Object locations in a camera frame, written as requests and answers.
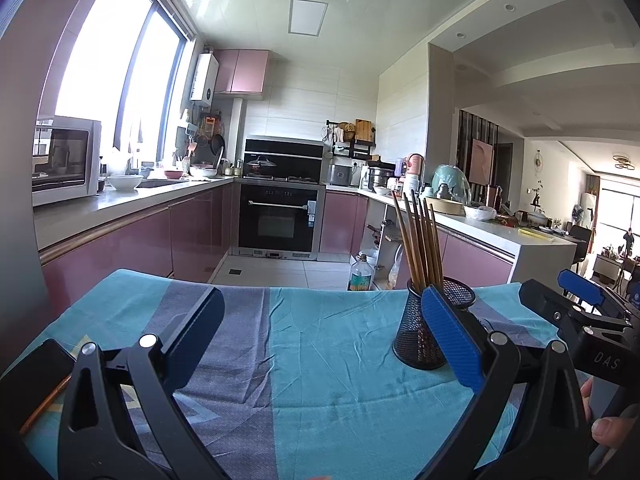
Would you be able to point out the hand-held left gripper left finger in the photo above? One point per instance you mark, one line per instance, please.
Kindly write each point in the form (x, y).
(197, 330)

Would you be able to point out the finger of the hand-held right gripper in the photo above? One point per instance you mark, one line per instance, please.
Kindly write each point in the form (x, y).
(582, 286)
(542, 302)

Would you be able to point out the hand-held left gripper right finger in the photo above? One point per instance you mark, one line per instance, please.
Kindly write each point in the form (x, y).
(450, 335)

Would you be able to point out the black mesh utensil holder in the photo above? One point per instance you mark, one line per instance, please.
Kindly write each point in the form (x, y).
(412, 335)

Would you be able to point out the bunch of wooden chopsticks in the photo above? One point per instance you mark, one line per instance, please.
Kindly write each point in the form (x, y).
(417, 240)

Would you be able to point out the person's right hand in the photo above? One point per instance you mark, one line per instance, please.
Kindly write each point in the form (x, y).
(612, 435)

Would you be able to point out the flat yellow box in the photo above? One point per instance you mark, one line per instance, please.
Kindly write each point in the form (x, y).
(536, 235)

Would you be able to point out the pink peninsula cabinets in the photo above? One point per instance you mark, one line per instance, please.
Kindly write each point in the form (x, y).
(475, 260)

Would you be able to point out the living room window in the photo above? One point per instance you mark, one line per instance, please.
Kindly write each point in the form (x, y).
(617, 215)

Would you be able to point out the clear plastic food bag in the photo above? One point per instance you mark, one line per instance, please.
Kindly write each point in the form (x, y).
(395, 270)

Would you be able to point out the pink kitchen base cabinets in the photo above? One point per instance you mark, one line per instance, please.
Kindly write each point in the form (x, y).
(150, 240)

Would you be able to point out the cooking oil bottle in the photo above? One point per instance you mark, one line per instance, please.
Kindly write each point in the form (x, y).
(361, 277)

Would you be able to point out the white plastic bag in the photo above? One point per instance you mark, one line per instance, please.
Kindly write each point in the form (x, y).
(480, 213)

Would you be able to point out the blue striped tablecloth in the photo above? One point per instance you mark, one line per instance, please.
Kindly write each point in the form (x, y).
(325, 360)

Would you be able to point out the beige round container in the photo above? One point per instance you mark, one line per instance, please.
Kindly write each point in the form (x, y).
(447, 206)

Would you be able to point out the round ceiling lamp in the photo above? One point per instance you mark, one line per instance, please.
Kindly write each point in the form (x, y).
(623, 162)

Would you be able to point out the black built-in oven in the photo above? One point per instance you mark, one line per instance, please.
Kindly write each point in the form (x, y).
(277, 225)

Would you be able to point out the teal appliance under plastic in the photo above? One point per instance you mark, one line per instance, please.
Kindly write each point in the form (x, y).
(450, 180)

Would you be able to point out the white canister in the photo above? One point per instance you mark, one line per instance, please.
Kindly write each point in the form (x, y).
(411, 185)

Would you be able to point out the narrow pink base cabinet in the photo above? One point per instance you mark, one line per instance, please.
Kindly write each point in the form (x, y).
(342, 222)

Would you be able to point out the pink bowl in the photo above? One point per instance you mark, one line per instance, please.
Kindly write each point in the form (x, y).
(173, 175)

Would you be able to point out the white cooking pot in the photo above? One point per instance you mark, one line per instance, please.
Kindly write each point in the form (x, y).
(203, 172)

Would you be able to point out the white bowl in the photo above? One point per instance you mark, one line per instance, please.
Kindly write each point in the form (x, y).
(125, 183)

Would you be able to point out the steel steamer pot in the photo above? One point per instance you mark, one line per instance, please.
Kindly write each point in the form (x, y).
(381, 179)

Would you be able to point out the pink thermos jug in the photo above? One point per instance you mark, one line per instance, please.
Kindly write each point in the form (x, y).
(415, 164)

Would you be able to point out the pot with glass lid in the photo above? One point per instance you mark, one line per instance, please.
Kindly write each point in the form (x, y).
(261, 167)

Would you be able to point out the black smartphone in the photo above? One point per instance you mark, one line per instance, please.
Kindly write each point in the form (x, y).
(30, 380)

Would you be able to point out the black frying pan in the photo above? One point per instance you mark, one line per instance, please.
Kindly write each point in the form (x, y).
(218, 145)

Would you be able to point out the silver rice cooker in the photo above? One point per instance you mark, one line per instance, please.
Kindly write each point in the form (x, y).
(340, 175)

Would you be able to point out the black range hood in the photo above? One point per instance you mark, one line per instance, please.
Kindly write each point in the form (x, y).
(295, 152)

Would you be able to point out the orange hanging kitchen tool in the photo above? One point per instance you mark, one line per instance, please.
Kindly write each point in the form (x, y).
(210, 125)

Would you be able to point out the black dish rack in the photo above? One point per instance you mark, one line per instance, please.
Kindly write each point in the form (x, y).
(350, 150)

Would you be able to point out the white countertop oven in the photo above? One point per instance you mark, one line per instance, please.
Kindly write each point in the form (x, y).
(65, 160)

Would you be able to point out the wooden cutting board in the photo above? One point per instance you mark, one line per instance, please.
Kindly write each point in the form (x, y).
(363, 130)

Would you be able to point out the white gas water heater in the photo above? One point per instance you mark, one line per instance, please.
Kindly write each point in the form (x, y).
(204, 80)

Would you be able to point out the large kitchen window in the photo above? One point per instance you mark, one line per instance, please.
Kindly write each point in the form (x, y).
(100, 60)

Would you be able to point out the rectangular ceiling light panel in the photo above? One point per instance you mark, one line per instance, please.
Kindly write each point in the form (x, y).
(308, 17)

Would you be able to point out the brown wall picture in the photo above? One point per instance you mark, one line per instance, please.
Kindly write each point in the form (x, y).
(482, 162)

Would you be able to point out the dark slatted wall panel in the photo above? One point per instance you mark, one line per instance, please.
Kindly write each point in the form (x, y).
(465, 135)

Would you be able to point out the wall-mounted utensil rack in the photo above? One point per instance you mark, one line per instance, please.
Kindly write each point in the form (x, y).
(192, 132)

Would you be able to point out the pink wall cabinet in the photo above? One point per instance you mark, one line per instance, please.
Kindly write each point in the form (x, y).
(242, 72)

